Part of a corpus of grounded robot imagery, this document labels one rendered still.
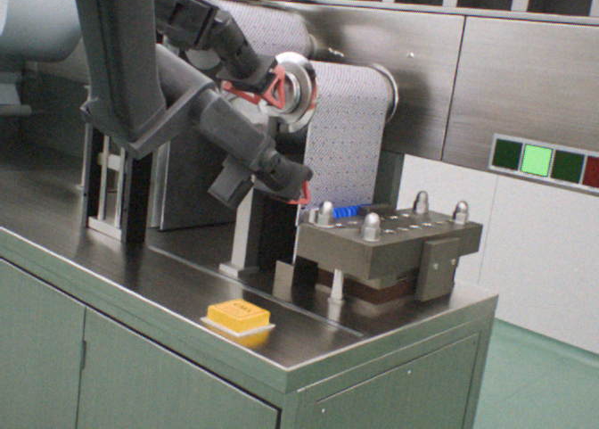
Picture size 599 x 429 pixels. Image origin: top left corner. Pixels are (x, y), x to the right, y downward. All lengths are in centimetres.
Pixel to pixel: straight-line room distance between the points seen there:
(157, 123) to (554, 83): 89
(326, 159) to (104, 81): 77
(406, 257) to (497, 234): 281
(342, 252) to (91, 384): 54
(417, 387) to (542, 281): 271
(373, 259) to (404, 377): 23
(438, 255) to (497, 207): 273
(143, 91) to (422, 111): 96
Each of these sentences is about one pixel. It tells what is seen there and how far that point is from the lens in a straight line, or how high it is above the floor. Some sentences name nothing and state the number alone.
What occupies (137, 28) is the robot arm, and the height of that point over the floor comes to 133.
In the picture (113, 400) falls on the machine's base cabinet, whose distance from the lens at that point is 143.
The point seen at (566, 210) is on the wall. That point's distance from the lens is 396.
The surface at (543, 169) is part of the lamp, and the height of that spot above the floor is 117.
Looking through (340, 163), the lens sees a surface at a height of 113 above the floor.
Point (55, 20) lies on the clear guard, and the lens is 220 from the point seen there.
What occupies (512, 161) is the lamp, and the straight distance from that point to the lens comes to 149.
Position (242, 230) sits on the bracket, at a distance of 141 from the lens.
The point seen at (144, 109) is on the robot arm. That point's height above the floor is 125.
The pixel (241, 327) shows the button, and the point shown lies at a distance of 114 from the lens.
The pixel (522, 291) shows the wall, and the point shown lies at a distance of 411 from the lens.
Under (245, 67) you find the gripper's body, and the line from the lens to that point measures 127.
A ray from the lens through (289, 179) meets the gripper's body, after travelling 129.
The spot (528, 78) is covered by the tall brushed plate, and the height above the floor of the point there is 133.
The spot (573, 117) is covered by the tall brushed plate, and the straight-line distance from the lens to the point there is 146.
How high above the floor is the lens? 133
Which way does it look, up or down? 12 degrees down
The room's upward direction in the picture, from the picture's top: 8 degrees clockwise
